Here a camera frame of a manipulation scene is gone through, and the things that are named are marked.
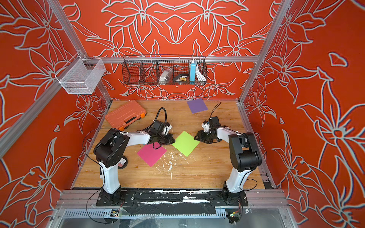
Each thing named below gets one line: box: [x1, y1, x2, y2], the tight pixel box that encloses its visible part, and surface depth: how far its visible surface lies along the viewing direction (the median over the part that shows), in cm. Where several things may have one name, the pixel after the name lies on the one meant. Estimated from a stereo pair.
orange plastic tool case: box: [105, 99, 147, 132], surface depth 106 cm
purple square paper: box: [186, 98, 209, 114], surface depth 121 cm
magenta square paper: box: [136, 141, 167, 168], surface depth 90 cm
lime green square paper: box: [171, 130, 201, 157], surface depth 97 cm
